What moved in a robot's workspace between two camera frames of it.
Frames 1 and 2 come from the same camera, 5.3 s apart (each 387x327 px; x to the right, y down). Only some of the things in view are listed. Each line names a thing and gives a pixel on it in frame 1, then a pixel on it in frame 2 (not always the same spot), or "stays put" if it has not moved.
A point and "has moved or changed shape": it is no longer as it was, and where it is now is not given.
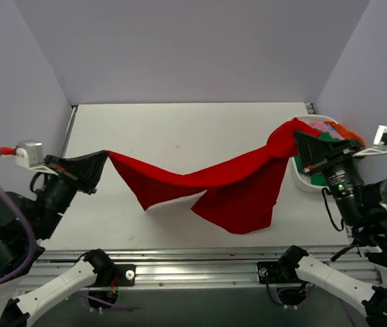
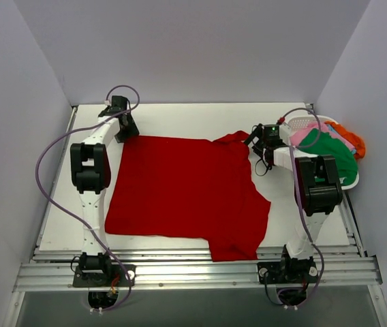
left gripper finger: x=86 y=168 → x=128 y=127
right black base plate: x=275 y=272 stays put
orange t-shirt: x=345 y=133 stays put
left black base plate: x=121 y=275 stays put
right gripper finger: x=314 y=149 → x=256 y=133
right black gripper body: x=327 y=158 → x=258 y=142
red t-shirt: x=240 y=197 has moved or changed shape
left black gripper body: x=72 y=174 → x=127 y=129
